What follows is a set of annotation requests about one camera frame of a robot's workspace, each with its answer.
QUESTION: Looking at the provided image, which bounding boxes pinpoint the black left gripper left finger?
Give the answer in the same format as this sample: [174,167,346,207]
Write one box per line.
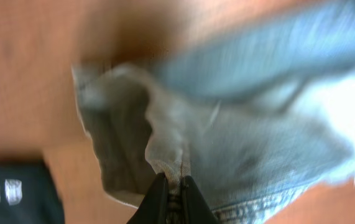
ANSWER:
[127,173,168,224]

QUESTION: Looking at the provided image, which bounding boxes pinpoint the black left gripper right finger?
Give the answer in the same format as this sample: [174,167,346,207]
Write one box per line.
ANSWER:
[181,176,219,224]

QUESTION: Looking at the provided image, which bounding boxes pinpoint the light blue denim shorts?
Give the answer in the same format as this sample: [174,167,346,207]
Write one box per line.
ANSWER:
[72,0,355,223]

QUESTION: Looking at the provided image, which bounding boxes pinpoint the black garment with logo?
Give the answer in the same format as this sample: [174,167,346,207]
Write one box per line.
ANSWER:
[0,154,65,224]

